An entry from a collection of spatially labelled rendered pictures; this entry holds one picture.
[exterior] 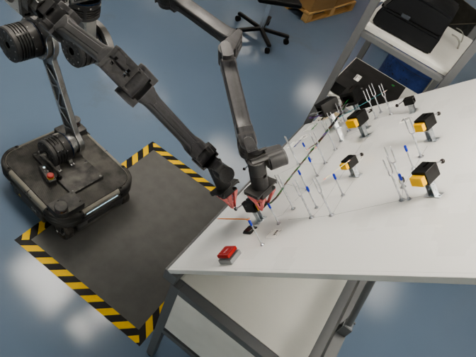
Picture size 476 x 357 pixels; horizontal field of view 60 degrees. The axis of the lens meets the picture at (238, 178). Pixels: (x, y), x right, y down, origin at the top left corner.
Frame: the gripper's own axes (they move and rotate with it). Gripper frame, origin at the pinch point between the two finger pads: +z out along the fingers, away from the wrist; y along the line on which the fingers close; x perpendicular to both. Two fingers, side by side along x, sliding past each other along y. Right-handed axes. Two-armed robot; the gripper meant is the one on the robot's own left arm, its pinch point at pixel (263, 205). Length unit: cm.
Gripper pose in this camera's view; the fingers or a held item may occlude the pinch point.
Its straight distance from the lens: 143.5
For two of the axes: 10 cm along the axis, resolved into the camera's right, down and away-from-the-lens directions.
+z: 1.6, 7.6, 6.2
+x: -7.5, -3.2, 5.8
